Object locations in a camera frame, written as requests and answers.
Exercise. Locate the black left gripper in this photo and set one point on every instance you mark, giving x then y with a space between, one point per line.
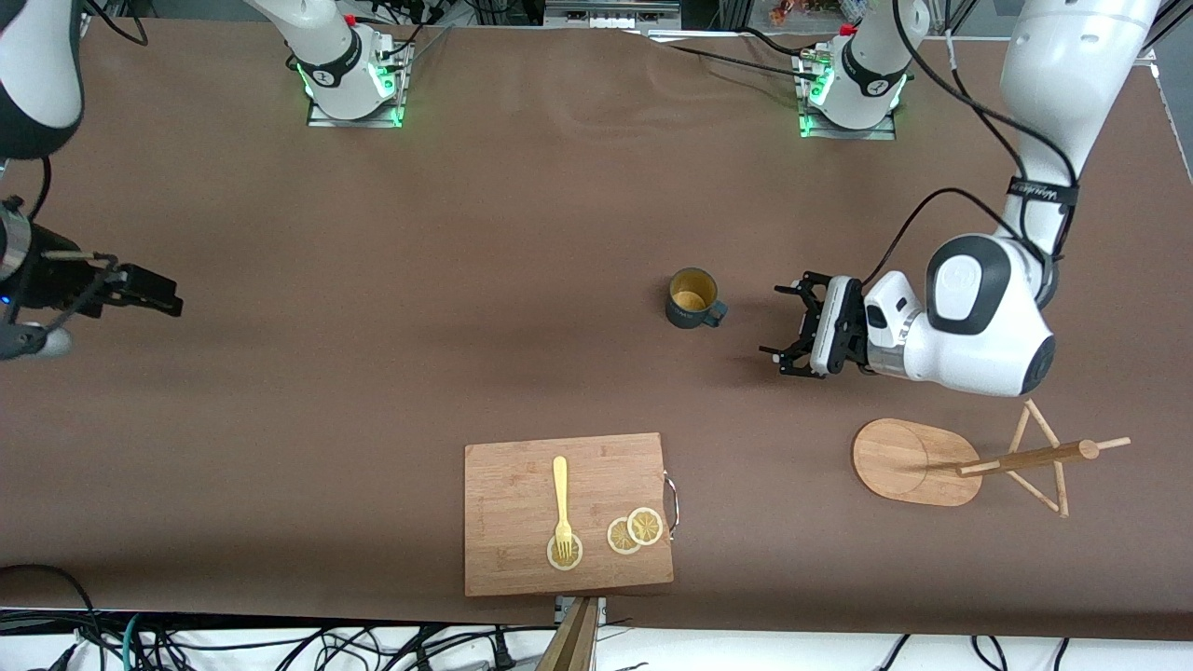
803 328

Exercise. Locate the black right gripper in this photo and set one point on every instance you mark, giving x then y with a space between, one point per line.
48 282

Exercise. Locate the teal cup yellow inside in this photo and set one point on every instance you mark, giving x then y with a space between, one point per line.
690 321

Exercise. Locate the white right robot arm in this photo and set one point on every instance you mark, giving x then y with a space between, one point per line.
37 56

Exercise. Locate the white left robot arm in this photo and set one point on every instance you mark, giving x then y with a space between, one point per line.
988 354

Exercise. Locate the wooden cup rack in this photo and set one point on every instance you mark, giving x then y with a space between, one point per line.
904 461

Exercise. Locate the dried lemon slice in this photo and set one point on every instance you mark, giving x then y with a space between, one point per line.
619 539
574 555
645 526

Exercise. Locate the yellow plastic fork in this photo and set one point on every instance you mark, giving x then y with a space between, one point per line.
560 485

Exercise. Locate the table cover mat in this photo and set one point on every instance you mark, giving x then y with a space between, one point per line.
466 280

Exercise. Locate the wooden cutting board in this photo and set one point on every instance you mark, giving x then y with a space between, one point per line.
513 503

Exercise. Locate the grey power strip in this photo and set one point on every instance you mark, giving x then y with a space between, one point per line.
606 14

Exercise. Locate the wooden beam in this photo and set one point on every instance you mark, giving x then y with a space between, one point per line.
573 643

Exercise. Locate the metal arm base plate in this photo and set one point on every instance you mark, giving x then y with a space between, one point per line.
354 122
848 133

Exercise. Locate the metal bracket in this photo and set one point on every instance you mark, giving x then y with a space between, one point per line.
601 610

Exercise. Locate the aluminium table corner bracket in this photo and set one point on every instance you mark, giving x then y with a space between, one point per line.
1148 54

